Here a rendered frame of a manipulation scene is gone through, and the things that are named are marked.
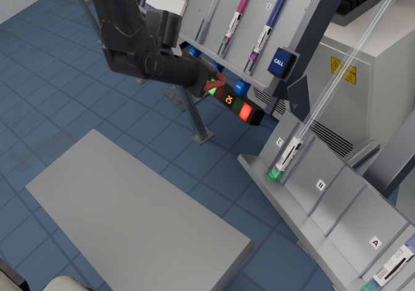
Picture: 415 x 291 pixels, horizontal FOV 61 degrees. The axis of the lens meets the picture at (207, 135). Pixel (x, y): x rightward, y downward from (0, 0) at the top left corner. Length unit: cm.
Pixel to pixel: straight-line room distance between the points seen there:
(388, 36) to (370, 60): 8
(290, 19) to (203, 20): 29
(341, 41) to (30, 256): 150
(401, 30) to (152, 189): 75
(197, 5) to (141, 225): 61
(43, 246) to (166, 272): 113
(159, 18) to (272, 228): 95
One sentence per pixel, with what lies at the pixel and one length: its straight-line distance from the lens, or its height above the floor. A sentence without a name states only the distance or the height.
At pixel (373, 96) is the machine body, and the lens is 109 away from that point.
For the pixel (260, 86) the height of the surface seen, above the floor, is 73.
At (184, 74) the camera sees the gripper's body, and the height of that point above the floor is 83.
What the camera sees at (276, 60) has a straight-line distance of 73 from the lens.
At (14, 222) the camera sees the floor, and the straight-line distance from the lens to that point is 200.
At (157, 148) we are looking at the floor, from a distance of 180.
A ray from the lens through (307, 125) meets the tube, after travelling 58.
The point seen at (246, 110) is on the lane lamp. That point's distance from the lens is 83.
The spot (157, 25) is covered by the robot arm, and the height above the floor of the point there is 94.
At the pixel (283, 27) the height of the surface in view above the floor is 80.
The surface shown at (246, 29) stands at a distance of 88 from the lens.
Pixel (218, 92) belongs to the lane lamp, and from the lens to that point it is 91.
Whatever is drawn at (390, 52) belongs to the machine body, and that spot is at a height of 60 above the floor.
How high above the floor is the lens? 123
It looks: 45 degrees down
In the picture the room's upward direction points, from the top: 23 degrees counter-clockwise
